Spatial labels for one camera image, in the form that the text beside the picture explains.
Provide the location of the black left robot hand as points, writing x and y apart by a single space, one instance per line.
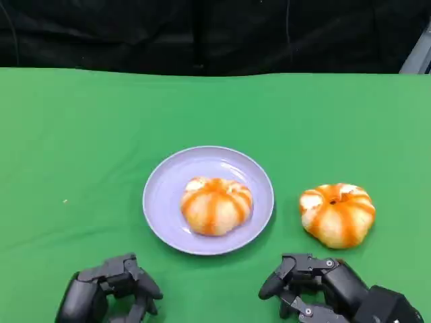
84 299

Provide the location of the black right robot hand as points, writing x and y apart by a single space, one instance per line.
340 286

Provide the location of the orange and white bread roll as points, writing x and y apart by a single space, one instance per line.
219 208
336 218

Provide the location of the lilac plate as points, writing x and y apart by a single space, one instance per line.
168 188

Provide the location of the green table cloth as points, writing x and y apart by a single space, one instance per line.
215 114

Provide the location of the black backdrop cloth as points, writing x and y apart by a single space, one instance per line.
168 33

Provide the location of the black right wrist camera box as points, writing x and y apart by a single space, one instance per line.
390 306

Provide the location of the grey metal frame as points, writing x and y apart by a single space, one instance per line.
417 54

